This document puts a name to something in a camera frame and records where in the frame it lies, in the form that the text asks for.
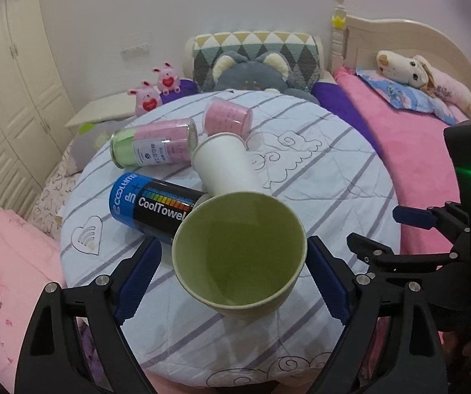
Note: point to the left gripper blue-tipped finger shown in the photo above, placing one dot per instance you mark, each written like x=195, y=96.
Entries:
x=450, y=217

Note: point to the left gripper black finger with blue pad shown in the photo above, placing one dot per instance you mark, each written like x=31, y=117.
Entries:
x=51, y=358
x=389, y=343

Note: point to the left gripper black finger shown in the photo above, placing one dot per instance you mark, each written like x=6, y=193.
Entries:
x=387, y=254

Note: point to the green plastic cup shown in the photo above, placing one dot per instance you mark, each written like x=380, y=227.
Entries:
x=240, y=254

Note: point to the white paper cup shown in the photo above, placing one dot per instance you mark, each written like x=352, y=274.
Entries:
x=224, y=165

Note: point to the pink bed blanket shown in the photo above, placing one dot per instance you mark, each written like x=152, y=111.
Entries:
x=412, y=144

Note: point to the pink floral quilt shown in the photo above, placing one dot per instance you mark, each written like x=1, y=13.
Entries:
x=29, y=259

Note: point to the blue cartoon pillow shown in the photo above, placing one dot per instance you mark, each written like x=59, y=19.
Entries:
x=401, y=96

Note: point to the heart print pillow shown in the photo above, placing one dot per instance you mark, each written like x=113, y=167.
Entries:
x=47, y=211

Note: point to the cream dog plush toy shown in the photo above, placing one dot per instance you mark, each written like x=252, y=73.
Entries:
x=420, y=74

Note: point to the blue black CoolTowel can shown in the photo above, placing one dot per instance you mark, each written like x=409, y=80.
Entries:
x=154, y=207

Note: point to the purple cushion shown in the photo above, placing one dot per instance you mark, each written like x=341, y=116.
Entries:
x=331, y=97

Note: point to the cream wooden bed headboard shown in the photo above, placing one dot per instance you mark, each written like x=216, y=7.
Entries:
x=355, y=42

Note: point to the grey flower print pillow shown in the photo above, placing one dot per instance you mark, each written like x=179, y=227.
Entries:
x=88, y=141

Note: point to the small pink towel jar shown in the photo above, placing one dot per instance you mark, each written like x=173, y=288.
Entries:
x=225, y=116

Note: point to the diamond pattern pillow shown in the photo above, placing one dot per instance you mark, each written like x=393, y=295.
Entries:
x=302, y=51

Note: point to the pink green towel jar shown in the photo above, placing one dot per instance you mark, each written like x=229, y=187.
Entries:
x=157, y=143

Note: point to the grey bear plush pillow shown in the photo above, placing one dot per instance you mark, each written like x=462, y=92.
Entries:
x=270, y=72

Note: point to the cream wardrobe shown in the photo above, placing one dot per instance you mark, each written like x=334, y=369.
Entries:
x=34, y=106

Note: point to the pink bunny plush front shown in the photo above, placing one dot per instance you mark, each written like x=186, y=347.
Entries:
x=147, y=98

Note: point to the pink bunny plush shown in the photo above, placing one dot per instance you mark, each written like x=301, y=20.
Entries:
x=147, y=98
x=168, y=80

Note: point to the pink bunny plush rear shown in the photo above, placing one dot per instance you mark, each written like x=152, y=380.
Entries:
x=168, y=80

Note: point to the white wall socket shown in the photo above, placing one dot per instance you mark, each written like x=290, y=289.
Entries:
x=135, y=51

